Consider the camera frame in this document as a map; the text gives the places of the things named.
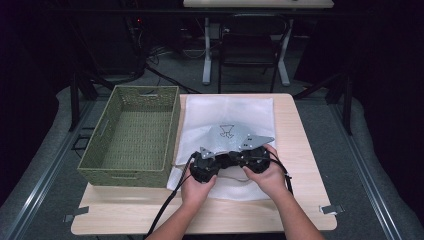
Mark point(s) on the white-legged desk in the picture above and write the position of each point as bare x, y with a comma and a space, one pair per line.
207, 66

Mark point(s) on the dark equipment rack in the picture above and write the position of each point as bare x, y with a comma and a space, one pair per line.
116, 40

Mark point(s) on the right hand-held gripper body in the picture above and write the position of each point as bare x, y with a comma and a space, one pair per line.
256, 160

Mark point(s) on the black metal stand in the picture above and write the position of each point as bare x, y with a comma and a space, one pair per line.
347, 103
74, 100

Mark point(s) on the person's left hand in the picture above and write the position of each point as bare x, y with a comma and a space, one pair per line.
196, 193

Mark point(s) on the aluminium floor rail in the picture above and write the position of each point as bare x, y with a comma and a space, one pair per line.
40, 186
366, 176

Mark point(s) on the black metal floor frame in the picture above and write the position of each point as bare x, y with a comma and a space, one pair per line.
80, 141

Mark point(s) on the black chair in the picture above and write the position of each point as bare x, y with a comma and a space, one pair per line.
248, 50

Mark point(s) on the person's right hand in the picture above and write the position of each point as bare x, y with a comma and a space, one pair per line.
271, 181

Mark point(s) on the green woven basket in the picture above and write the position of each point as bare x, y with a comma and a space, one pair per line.
136, 133

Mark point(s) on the white mesh laundry bag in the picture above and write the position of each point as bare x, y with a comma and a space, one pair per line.
226, 110

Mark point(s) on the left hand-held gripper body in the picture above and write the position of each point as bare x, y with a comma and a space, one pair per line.
205, 168

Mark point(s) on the grey metal table bracket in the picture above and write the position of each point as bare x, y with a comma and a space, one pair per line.
76, 213
330, 209

